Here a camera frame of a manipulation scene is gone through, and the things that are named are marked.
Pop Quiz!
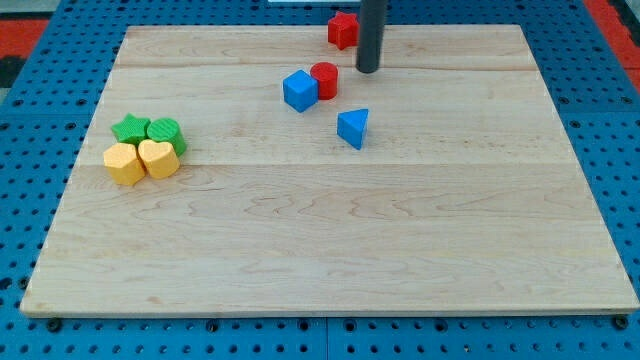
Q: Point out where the light wooden board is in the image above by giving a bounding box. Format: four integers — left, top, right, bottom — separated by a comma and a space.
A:
21, 25, 639, 318

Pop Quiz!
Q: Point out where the yellow heart block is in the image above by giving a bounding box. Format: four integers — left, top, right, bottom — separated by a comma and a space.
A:
138, 139, 180, 179

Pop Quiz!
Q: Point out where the yellow hexagon block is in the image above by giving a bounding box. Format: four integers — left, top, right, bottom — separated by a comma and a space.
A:
103, 143, 146, 186

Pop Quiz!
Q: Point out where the green star block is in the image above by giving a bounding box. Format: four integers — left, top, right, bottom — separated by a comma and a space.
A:
111, 113, 151, 146

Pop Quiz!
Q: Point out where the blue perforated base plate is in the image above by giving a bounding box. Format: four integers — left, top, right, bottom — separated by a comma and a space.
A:
1, 1, 639, 359

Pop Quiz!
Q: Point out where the red cylinder block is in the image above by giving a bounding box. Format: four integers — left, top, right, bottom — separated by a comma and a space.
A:
310, 62, 339, 100

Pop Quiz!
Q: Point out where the green cylinder block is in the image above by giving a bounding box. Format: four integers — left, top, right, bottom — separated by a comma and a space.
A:
146, 117, 187, 157

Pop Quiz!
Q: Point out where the red star block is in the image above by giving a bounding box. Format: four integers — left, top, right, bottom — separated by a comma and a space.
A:
327, 11, 359, 50

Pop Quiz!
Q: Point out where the blue triangle block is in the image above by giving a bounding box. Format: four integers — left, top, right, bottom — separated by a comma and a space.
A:
336, 108, 369, 150

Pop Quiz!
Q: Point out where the blue cube block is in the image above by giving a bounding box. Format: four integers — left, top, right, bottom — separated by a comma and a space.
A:
282, 70, 319, 113

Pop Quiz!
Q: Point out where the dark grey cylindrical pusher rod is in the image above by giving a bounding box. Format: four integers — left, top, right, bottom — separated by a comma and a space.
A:
356, 0, 388, 74

